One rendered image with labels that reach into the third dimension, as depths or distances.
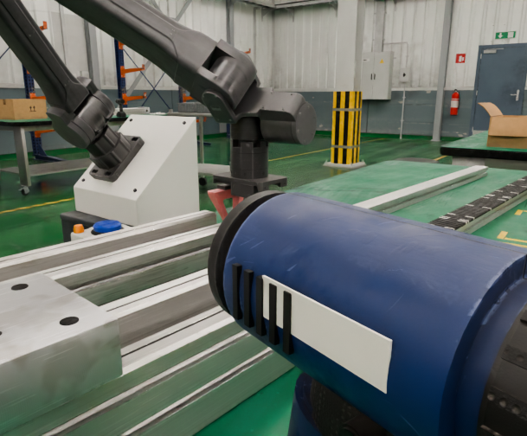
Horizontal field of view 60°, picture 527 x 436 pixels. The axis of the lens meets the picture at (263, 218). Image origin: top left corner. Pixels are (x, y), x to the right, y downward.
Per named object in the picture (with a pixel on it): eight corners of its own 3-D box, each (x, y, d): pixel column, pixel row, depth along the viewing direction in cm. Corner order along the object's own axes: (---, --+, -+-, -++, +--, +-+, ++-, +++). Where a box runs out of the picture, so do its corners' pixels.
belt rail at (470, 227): (538, 181, 142) (540, 171, 141) (553, 182, 139) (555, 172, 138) (392, 261, 73) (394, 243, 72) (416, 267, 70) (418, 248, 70)
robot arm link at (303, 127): (227, 49, 64) (196, 92, 61) (298, 44, 58) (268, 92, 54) (260, 112, 73) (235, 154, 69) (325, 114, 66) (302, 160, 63)
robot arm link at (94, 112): (100, 127, 100) (86, 145, 98) (67, 92, 93) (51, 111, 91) (127, 128, 95) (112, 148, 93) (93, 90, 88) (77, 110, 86)
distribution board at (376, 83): (356, 136, 1213) (362, 44, 1155) (405, 138, 1140) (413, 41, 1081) (352, 137, 1191) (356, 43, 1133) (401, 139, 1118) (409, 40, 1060)
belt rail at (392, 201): (474, 174, 154) (475, 165, 153) (487, 176, 151) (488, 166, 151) (298, 237, 85) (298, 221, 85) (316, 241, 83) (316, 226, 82)
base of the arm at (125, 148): (122, 138, 107) (92, 178, 103) (99, 113, 102) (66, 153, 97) (146, 141, 102) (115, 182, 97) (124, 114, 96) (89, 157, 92)
